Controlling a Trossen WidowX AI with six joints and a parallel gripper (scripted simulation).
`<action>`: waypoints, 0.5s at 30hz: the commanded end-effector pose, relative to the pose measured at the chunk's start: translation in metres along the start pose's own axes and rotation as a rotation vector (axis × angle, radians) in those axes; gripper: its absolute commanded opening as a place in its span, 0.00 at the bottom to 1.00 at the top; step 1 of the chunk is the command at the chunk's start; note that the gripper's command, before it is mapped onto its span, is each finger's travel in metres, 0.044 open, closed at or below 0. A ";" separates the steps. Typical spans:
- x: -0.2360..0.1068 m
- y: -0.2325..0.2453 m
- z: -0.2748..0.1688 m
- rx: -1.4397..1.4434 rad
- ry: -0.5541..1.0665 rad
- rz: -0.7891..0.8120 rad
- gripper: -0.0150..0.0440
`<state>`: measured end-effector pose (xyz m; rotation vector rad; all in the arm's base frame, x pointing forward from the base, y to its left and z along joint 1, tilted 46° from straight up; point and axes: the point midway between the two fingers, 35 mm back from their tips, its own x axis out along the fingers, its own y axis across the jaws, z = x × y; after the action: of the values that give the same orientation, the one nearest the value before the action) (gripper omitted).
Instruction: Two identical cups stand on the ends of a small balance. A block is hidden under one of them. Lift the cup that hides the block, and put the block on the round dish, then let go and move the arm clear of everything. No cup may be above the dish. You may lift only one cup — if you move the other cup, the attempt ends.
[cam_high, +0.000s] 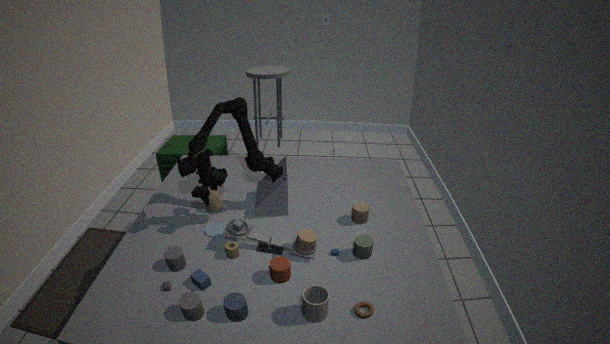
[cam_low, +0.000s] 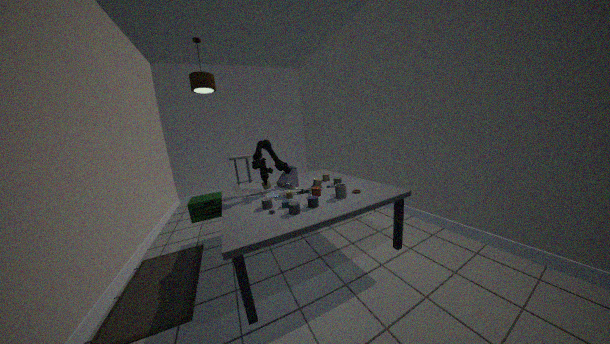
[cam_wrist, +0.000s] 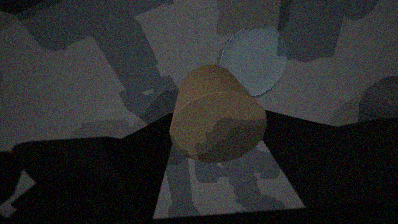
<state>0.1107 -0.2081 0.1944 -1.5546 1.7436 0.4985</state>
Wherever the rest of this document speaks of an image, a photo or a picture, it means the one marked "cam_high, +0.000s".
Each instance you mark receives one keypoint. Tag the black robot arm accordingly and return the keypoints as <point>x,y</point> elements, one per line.
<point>255,160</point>

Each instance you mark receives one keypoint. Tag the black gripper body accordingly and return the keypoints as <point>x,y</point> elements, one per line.
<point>202,191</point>

